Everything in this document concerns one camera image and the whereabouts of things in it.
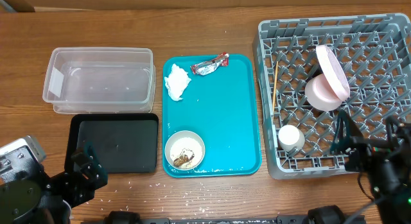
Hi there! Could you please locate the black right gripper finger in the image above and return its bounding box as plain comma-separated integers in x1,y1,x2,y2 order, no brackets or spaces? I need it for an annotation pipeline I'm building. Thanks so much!
385,116,401,142
330,110,363,154

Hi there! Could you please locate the pink bowl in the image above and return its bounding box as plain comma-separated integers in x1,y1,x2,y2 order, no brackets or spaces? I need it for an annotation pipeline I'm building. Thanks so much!
304,74,342,112

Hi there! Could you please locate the beige cup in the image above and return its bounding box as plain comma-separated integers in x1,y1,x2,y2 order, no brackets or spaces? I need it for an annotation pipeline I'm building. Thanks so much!
277,125,305,152

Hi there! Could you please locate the white round plate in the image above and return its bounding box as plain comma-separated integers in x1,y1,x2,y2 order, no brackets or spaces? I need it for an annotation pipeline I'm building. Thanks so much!
315,45,350,101

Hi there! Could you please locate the wooden chopstick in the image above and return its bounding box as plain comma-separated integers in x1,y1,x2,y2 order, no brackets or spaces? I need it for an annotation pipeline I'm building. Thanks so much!
272,61,279,113

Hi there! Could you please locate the grey bowl with food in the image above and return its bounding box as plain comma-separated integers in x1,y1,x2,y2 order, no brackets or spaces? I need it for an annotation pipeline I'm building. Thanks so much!
164,130,206,171

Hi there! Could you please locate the white napkin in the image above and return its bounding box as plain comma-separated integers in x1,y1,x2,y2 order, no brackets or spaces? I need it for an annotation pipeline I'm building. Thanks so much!
164,64,191,101

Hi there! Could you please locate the red silver snack wrapper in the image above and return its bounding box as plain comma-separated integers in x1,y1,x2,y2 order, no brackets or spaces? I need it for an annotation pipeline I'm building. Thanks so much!
191,52,230,76

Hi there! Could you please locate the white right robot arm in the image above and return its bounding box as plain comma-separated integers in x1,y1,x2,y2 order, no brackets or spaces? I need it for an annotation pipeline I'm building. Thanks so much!
302,110,410,223

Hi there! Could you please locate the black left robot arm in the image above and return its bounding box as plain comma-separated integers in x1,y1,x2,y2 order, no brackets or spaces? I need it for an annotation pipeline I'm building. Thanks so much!
1,135,108,223

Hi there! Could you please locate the grey dishwasher rack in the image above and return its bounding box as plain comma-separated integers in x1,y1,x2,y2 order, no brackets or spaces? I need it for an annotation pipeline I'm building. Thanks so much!
252,13,410,179

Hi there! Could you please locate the black tray bin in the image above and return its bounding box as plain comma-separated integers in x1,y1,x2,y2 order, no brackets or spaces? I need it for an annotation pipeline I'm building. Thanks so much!
64,113,159,173

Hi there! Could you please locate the clear plastic bin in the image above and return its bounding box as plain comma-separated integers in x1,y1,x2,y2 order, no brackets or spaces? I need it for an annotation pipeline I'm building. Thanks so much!
42,47,155,114

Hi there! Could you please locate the teal serving tray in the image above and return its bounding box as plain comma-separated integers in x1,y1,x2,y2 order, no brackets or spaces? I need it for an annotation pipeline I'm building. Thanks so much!
162,54,262,178

